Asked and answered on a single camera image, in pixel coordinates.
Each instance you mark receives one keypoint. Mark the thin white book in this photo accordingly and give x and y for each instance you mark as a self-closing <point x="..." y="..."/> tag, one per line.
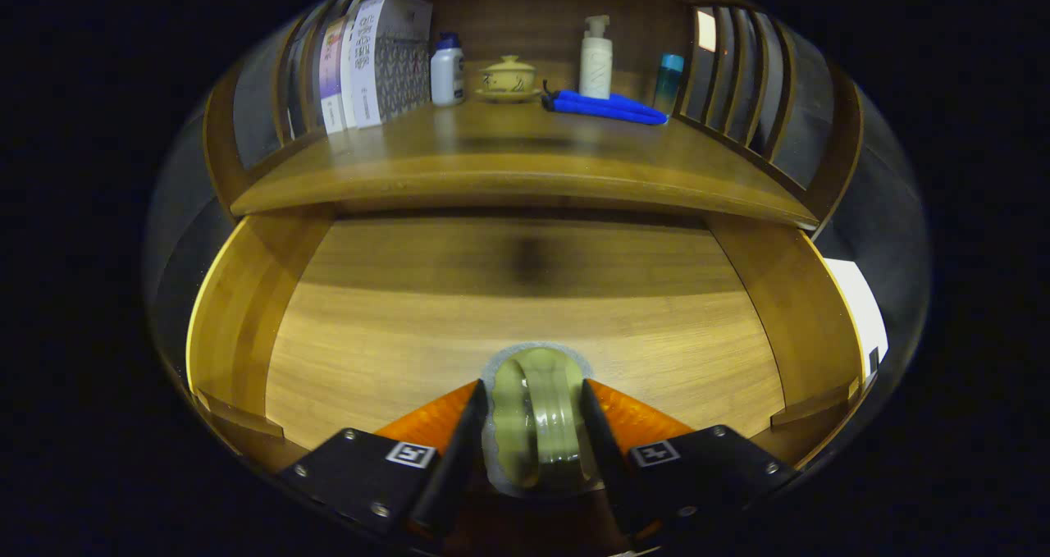
<point x="351" y="65"/>

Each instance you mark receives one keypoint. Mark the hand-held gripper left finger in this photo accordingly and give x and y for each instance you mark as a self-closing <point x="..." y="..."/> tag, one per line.
<point x="369" y="479"/>

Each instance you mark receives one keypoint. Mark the wooden cabinet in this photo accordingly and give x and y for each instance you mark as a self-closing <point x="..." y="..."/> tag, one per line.
<point x="533" y="15"/>

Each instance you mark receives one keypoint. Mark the teal bottle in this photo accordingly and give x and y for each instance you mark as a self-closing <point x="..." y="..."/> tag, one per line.
<point x="667" y="85"/>

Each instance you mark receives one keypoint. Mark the yellow ceramic lidded teacup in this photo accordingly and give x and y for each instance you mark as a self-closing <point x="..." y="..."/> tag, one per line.
<point x="509" y="77"/>

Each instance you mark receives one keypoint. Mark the purple book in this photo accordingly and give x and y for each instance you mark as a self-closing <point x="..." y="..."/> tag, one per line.
<point x="332" y="73"/>

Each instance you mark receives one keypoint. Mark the blue cloth pouch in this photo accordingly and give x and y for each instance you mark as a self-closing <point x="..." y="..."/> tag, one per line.
<point x="607" y="107"/>

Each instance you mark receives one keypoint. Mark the thick white patterned book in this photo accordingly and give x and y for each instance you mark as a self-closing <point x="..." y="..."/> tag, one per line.
<point x="390" y="57"/>

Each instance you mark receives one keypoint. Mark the wooden drawer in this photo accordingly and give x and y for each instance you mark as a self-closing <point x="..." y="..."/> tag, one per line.
<point x="525" y="319"/>

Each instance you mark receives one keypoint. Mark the white pump bottle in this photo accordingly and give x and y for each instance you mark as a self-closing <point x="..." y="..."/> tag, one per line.
<point x="595" y="65"/>

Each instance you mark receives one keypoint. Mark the white bottle blue cap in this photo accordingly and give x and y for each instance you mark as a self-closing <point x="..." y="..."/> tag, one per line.
<point x="447" y="73"/>

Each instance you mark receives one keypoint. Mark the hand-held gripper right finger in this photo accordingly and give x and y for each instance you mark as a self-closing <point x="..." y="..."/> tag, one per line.
<point x="705" y="475"/>

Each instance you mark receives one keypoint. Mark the wooden countertop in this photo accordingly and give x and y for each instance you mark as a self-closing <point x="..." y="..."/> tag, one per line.
<point x="525" y="155"/>

